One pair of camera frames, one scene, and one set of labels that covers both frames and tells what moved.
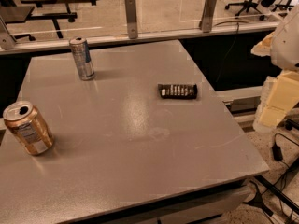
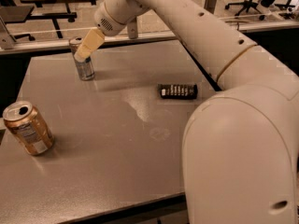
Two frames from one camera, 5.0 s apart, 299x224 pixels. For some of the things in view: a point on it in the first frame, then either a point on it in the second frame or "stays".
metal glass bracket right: [206, 21] stays
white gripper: [287, 47] → [105, 20]
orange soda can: [29, 127] stays
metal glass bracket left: [7, 40] stays
